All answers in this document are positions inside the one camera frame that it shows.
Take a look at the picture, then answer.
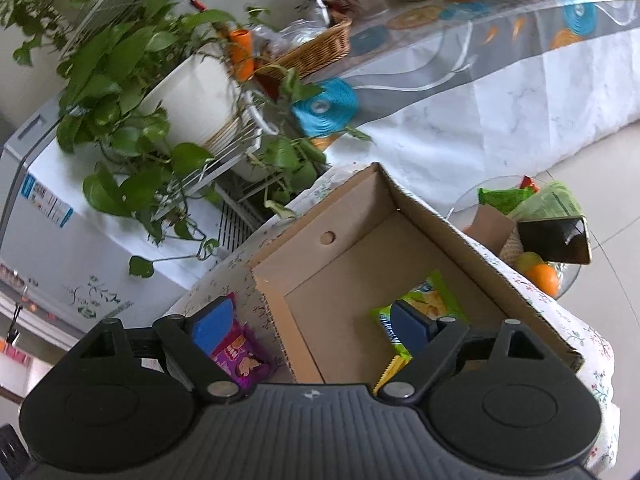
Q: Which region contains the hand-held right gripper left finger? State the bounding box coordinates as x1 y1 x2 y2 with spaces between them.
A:
77 295 246 404

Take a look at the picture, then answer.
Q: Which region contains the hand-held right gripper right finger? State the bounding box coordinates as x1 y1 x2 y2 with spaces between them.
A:
377 301 548 406

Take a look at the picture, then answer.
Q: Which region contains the small magenta biscuit packet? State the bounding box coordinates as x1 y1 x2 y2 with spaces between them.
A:
210 292 276 391

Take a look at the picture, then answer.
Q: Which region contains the small brown cardboard box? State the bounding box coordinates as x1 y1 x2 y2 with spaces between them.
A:
465 204 518 256

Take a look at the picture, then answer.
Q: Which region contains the white refrigerator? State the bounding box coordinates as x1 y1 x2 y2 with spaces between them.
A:
0 95 266 351

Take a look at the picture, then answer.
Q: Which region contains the yellow green fruit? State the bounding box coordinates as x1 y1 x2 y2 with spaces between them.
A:
515 251 545 273

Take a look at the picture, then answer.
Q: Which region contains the round glass side table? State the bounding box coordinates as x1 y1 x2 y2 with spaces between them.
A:
450 175 596 301

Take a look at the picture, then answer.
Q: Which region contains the orange fruit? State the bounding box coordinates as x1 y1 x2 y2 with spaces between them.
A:
525 262 561 298

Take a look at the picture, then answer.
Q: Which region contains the dark green snack packet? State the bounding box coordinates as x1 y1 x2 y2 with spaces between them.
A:
477 186 536 216

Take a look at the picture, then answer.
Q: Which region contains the black phone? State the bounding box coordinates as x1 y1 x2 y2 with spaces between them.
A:
517 215 593 265

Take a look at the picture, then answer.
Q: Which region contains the light green snack packet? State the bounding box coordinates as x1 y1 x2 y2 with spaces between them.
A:
507 181 583 223

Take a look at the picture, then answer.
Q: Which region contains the white round plant pot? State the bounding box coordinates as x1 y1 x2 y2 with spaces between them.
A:
137 52 251 156

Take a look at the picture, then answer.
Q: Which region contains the circle print tablecloth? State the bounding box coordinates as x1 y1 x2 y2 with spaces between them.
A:
290 0 640 211

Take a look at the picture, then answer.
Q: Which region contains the wicker basket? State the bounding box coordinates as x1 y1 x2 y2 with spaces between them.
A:
255 12 353 96

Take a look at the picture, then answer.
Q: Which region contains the pothos plant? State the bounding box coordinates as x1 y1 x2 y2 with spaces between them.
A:
0 0 373 278

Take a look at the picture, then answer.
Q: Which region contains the clear plastic bag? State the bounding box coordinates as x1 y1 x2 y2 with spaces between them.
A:
250 17 326 61

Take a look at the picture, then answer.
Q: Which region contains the white wire plant stand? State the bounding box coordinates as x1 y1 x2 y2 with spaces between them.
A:
150 90 281 241

